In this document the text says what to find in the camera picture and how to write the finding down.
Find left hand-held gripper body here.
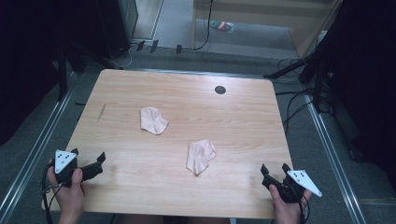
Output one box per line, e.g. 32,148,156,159
53,149,84,189

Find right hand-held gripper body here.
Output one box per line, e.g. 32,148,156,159
262,169,323,204

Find person's right hand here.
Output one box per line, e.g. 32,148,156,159
268,183,313,224

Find person's left hand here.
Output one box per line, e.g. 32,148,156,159
46,160,87,224

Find black metal stand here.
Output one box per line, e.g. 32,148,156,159
263,0,347,114
55,40,123,103

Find dark curtain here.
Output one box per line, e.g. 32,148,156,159
0,0,104,147
323,0,396,189

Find black cabinet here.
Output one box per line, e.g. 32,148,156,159
95,0,139,60

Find light wooden partition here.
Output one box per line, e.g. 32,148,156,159
191,0,344,60

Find colourful packet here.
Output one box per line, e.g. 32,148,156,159
209,20,236,35

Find right hand-held gripper black cable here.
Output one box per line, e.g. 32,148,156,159
289,183,311,224

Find hand-held gripper black cable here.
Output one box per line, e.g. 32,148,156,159
289,183,311,224
41,161,64,224

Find metal floor rail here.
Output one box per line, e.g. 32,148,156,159
303,92,368,224
0,69,78,220

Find left hand-held gripper black cable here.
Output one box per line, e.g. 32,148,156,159
41,161,64,224

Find tangled black floor cables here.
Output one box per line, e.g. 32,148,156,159
275,57,332,137

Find white floor cable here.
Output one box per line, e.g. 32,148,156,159
108,43,140,70

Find long black floor cable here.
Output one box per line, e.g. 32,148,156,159
181,0,215,51

